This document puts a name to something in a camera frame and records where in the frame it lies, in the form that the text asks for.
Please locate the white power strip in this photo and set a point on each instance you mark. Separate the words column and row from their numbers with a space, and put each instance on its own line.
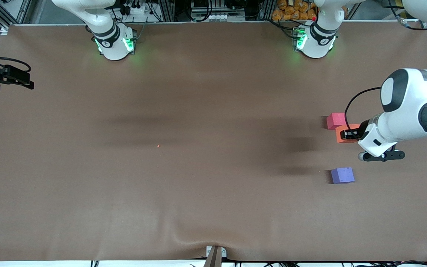
column 133, row 9

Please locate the metal clamp bracket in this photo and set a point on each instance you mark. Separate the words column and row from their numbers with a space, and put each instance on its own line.
column 209, row 251

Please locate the purple foam block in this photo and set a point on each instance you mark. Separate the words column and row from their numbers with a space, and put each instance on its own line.
column 342, row 175

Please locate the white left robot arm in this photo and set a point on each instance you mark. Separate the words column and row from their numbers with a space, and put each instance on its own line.
column 410, row 104

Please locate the white connector row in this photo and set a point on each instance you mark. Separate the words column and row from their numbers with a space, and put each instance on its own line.
column 221, row 17

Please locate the bag of orange items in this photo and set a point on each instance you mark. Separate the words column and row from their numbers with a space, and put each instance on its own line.
column 291, row 11

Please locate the orange foam block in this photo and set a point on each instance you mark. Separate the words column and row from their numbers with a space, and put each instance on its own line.
column 338, row 136

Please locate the brown camera post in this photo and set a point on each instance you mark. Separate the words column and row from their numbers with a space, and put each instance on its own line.
column 213, row 259

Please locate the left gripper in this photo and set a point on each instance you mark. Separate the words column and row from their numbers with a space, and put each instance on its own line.
column 358, row 132

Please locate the brown table mat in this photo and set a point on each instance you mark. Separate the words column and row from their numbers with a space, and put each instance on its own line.
column 213, row 204

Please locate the red foam block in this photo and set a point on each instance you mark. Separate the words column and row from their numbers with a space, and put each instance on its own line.
column 334, row 119

